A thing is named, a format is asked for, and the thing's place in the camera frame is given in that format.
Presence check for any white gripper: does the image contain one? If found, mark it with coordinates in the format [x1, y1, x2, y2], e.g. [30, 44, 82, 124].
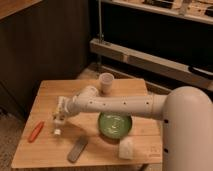
[52, 96, 73, 120]

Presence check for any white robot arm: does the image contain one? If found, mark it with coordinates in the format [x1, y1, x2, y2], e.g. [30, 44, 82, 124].
[53, 86, 213, 171]

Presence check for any grey rectangular block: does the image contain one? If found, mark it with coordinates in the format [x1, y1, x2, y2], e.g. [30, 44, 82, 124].
[67, 136, 88, 163]

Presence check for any white plastic cup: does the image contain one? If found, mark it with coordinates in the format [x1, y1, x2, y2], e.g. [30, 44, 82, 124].
[99, 73, 114, 94]

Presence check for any green bowl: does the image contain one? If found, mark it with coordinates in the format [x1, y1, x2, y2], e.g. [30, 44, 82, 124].
[98, 113, 132, 139]

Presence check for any dark wooden cabinet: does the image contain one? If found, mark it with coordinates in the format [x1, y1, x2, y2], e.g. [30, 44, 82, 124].
[0, 0, 90, 117]

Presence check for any metal shelf rack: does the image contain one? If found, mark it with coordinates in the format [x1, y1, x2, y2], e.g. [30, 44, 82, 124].
[89, 0, 213, 96]

